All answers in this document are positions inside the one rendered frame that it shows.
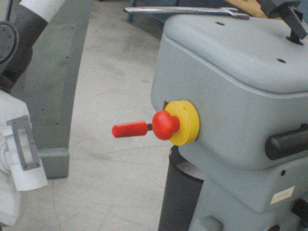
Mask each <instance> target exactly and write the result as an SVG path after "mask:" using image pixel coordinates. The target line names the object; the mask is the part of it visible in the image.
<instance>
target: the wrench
mask: <svg viewBox="0 0 308 231"><path fill-rule="evenodd" d="M123 11H124V12H126V13H127V14H177V13H179V14H210V15H224V16H226V15H229V16H231V17H232V18H239V19H249V18H250V16H249V15H246V14H240V13H238V10H237V9H236V8H225V7H224V8H219V9H216V8H192V7H127V8H124V9H123Z"/></svg>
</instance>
